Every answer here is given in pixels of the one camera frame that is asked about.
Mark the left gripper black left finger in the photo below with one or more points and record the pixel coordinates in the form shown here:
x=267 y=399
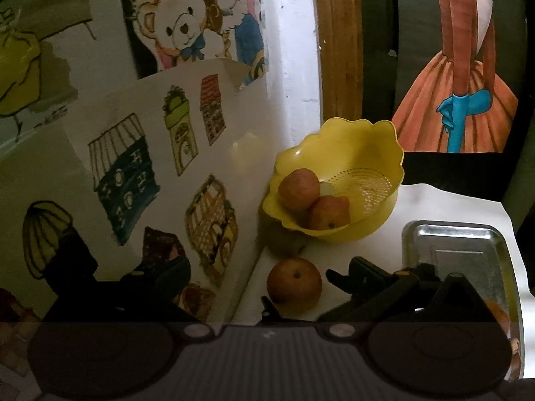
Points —
x=149 y=292

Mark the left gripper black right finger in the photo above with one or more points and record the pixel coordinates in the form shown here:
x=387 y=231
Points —
x=377 y=296

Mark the red apple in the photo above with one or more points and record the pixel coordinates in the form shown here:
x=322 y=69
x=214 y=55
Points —
x=299 y=190
x=329 y=212
x=294 y=284

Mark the small orange tangerine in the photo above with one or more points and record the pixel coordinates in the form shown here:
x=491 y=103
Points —
x=501 y=316

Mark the small brown walnut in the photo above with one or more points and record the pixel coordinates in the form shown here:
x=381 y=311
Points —
x=515 y=367

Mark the small kiwi beside bowl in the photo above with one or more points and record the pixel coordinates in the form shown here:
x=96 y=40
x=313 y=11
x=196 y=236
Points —
x=285 y=243

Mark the metal baking tray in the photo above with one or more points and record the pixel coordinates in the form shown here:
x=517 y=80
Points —
x=479 y=252

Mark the colourful houses drawing paper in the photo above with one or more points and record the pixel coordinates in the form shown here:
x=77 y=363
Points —
x=188 y=151

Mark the red apple in bowl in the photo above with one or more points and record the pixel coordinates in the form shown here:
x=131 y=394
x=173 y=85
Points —
x=299 y=190

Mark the yellow plastic colander bowl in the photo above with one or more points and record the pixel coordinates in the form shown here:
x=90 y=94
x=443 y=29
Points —
x=358 y=159

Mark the orange dress lady poster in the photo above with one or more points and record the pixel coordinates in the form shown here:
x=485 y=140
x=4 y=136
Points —
x=458 y=103

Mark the boy with fan drawing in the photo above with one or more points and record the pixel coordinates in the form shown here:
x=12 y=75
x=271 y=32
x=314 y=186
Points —
x=55 y=52

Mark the dark cabinet door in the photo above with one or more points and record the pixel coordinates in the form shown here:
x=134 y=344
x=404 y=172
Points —
x=399 y=38

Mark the brown wooden door frame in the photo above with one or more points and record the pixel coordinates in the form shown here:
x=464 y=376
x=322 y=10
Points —
x=340 y=43

